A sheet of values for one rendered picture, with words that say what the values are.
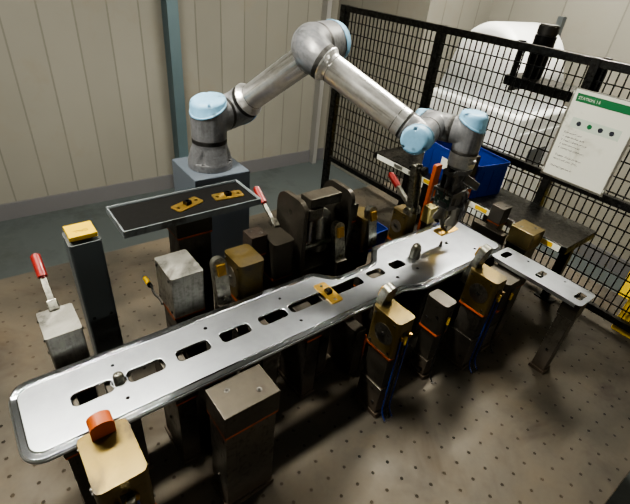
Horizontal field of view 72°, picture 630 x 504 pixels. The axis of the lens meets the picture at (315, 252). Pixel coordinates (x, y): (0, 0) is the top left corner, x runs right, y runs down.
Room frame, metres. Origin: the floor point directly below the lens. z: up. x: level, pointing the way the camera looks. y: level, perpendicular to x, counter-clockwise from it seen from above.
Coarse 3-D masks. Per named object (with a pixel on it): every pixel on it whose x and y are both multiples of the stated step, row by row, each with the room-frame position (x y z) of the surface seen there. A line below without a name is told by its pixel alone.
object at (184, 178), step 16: (176, 160) 1.40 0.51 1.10; (176, 176) 1.39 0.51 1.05; (192, 176) 1.29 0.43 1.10; (208, 176) 1.30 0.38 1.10; (224, 176) 1.33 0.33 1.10; (240, 176) 1.36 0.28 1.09; (224, 224) 1.32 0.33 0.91; (240, 224) 1.36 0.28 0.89; (224, 240) 1.32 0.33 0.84; (240, 240) 1.36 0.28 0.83
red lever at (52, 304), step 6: (30, 258) 0.74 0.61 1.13; (36, 258) 0.74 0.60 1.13; (36, 264) 0.73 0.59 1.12; (42, 264) 0.73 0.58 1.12; (36, 270) 0.72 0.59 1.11; (42, 270) 0.72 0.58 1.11; (42, 276) 0.71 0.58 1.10; (42, 282) 0.70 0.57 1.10; (48, 288) 0.70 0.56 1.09; (48, 294) 0.69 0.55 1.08; (48, 300) 0.67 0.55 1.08; (54, 300) 0.67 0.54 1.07; (48, 306) 0.66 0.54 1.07; (54, 306) 0.66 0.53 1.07
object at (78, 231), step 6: (84, 222) 0.86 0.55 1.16; (90, 222) 0.86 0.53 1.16; (66, 228) 0.82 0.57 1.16; (72, 228) 0.83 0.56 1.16; (78, 228) 0.83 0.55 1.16; (84, 228) 0.83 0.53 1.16; (90, 228) 0.83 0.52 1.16; (66, 234) 0.80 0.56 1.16; (72, 234) 0.80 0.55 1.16; (78, 234) 0.80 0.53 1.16; (84, 234) 0.81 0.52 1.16; (90, 234) 0.81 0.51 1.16; (96, 234) 0.82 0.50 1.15; (72, 240) 0.79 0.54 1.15
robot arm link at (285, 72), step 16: (336, 32) 1.33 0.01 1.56; (272, 64) 1.44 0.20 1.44; (288, 64) 1.39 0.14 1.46; (256, 80) 1.45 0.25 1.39; (272, 80) 1.41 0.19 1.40; (288, 80) 1.40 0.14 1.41; (240, 96) 1.46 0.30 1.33; (256, 96) 1.44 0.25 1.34; (272, 96) 1.44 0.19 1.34; (240, 112) 1.45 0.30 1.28; (256, 112) 1.48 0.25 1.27
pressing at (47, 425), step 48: (432, 240) 1.23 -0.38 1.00; (480, 240) 1.26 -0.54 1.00; (288, 288) 0.90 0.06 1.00; (144, 336) 0.67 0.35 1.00; (192, 336) 0.69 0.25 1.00; (240, 336) 0.70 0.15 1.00; (288, 336) 0.72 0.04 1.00; (48, 384) 0.52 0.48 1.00; (96, 384) 0.53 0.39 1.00; (144, 384) 0.55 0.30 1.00; (192, 384) 0.56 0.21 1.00; (48, 432) 0.43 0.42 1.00
